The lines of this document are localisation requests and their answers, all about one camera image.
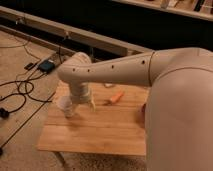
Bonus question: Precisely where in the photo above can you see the small black device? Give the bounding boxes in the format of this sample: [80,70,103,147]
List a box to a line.
[24,62,35,71]

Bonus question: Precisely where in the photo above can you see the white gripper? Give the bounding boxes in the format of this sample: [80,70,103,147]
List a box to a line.
[69,83,96,111]

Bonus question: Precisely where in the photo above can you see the black plug on floor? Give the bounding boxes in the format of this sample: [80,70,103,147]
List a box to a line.
[0,108,9,119]

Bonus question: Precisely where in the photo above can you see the black power adapter box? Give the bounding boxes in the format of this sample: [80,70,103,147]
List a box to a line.
[38,60,55,73]

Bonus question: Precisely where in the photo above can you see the white paper cup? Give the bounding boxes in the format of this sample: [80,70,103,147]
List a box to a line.
[56,96,75,118]

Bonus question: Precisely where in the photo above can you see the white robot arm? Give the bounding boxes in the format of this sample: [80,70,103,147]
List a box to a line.
[58,48,213,171]

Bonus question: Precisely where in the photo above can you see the wooden table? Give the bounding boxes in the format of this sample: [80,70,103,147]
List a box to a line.
[37,83,148,156]

